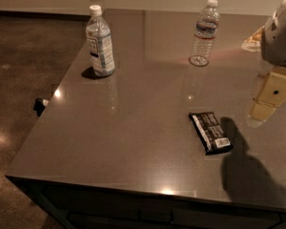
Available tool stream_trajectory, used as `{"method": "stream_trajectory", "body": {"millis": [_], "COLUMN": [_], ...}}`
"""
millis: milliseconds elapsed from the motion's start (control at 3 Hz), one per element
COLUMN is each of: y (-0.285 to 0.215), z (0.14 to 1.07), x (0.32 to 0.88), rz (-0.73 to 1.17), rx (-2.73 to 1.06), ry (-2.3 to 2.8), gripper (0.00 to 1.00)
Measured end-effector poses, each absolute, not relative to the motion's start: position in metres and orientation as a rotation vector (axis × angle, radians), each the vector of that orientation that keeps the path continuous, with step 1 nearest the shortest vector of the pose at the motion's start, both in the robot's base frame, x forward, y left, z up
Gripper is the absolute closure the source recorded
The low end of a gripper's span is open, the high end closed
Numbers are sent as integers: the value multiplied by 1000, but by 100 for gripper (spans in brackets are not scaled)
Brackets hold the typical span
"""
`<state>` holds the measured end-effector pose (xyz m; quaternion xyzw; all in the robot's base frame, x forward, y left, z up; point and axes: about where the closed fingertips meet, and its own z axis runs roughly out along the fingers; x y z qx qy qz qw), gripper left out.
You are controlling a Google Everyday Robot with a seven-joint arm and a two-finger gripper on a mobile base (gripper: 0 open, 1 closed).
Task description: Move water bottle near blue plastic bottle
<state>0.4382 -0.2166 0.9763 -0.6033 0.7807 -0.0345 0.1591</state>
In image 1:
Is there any blue label plastic bottle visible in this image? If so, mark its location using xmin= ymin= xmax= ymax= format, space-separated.
xmin=86 ymin=5 xmax=115 ymax=77

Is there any clear water bottle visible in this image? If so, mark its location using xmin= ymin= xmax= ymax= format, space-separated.
xmin=189 ymin=0 xmax=220 ymax=67

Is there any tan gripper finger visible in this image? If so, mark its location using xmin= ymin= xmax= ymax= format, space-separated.
xmin=250 ymin=67 xmax=286 ymax=122

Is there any black object beside table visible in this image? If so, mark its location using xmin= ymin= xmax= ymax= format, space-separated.
xmin=33 ymin=98 xmax=49 ymax=116

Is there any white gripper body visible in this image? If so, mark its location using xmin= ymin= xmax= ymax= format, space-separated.
xmin=261 ymin=0 xmax=286 ymax=67

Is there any dark drawer handle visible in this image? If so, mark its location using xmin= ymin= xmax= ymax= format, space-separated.
xmin=137 ymin=209 xmax=174 ymax=224

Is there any clear jar of snacks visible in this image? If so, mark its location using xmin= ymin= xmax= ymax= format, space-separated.
xmin=241 ymin=27 xmax=264 ymax=52

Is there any black snack bar wrapper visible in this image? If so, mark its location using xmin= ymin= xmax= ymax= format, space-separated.
xmin=189 ymin=112 xmax=233 ymax=155

